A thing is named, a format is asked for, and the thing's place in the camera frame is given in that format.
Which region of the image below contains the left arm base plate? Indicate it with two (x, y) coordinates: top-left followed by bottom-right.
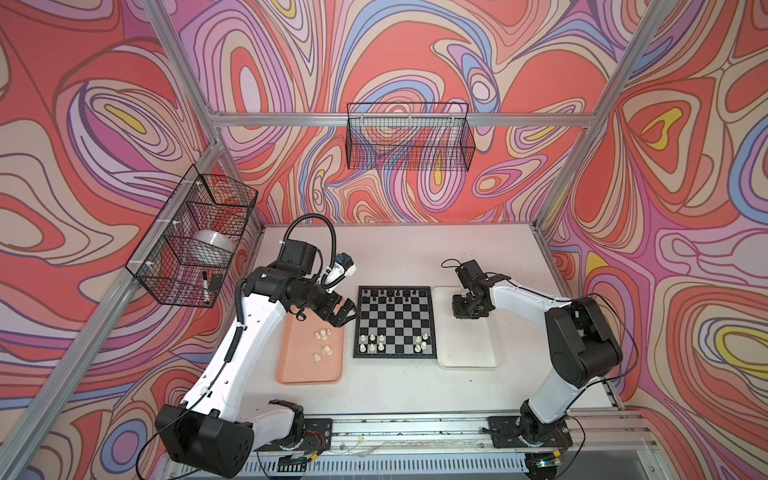
(257, 417), (333, 455)

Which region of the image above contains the black marker in basket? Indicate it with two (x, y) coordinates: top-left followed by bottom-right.
(201, 271), (211, 306)

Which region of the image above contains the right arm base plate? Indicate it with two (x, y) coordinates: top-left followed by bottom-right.
(481, 414), (573, 450)

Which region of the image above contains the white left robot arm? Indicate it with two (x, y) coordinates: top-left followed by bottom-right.
(155, 265), (355, 479)

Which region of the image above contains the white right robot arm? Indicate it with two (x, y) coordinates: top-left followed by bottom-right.
(452, 271), (623, 445)

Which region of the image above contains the black wire basket left wall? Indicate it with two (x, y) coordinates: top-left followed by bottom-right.
(125, 166), (258, 308)

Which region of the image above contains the black wire basket back wall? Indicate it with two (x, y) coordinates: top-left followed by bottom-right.
(345, 100), (476, 172)

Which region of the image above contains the white plastic tray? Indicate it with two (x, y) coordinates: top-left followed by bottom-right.
(431, 287), (502, 370)

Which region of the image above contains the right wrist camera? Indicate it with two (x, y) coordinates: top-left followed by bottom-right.
(455, 260), (487, 291)

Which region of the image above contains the pink plastic tray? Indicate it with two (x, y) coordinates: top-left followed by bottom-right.
(276, 310), (344, 386)

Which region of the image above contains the white roll in basket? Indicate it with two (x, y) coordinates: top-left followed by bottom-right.
(187, 229), (236, 268)

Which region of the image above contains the black white chess board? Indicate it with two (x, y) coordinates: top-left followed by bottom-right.
(353, 286), (437, 359)

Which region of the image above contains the black wire basket wall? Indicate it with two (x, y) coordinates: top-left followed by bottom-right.
(125, 166), (258, 308)
(345, 100), (476, 172)

